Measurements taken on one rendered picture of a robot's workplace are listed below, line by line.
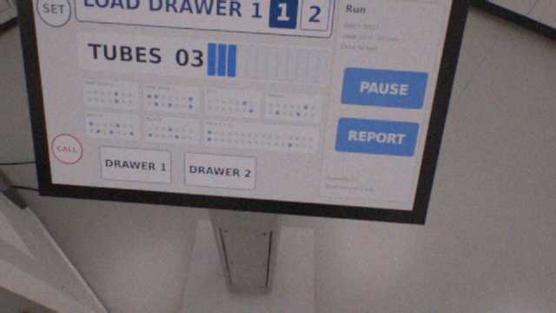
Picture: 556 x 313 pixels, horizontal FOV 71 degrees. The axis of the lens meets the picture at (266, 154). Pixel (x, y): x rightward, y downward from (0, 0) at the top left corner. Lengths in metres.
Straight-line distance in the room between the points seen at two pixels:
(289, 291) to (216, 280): 0.26
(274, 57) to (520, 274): 1.48
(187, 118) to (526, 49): 2.29
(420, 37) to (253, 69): 0.20
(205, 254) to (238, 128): 1.04
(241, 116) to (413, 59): 0.21
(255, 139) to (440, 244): 1.28
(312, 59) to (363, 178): 0.16
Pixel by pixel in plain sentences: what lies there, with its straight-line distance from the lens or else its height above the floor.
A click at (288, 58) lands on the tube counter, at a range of 0.47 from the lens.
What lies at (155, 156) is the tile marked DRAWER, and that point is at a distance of 0.52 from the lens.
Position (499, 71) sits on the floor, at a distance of 2.39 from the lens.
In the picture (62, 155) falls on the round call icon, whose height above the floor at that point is 1.01.
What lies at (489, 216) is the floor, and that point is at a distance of 1.83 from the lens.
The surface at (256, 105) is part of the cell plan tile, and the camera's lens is 0.48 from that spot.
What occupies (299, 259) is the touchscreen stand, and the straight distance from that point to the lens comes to 1.48.
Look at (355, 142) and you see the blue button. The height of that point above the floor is 1.04.
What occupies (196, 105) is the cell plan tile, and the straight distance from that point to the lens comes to 0.49.
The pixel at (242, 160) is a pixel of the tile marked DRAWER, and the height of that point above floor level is 1.02.
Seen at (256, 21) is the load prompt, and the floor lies 1.15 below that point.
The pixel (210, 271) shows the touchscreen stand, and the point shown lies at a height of 0.04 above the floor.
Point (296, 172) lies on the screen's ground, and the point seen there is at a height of 1.01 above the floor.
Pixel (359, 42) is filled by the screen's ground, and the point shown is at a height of 1.13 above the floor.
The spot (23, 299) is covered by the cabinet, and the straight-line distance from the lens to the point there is 1.00.
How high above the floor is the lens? 1.44
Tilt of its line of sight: 57 degrees down
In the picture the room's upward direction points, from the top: 2 degrees clockwise
